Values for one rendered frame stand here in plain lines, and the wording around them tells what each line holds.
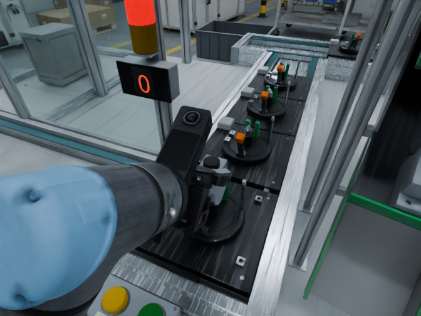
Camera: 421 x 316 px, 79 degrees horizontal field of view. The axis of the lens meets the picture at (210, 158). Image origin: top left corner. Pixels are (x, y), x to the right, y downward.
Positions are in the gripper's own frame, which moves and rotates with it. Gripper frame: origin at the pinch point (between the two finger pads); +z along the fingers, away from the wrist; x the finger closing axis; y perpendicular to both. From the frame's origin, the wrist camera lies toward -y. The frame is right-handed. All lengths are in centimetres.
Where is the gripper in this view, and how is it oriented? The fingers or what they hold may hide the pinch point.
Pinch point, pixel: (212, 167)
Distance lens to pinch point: 46.7
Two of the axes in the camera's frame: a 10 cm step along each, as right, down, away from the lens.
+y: -2.3, 9.7, 1.0
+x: 9.2, 2.5, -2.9
